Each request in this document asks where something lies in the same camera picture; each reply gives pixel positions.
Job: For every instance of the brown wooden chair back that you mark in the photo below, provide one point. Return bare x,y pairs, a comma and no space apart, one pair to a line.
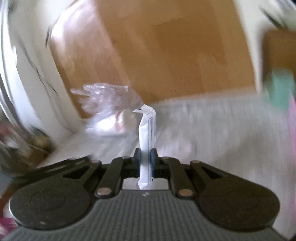
278,51

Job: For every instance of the clear plastic bag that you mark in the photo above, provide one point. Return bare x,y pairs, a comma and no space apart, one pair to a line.
103,101

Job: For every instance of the wood-pattern cardboard panel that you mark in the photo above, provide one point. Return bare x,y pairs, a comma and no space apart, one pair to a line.
162,49

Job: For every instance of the pink macaron tin box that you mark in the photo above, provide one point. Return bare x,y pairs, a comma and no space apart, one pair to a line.
291,113

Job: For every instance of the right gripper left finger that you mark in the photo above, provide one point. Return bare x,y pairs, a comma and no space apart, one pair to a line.
116,172

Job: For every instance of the white paper cup stack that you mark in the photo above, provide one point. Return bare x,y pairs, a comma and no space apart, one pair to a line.
118,124

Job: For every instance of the grey floral tablecloth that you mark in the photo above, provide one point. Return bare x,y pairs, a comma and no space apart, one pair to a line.
245,136

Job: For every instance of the teal plastic mug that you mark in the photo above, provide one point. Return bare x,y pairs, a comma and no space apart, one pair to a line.
280,86

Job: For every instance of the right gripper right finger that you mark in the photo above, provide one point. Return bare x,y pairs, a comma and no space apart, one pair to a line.
172,170

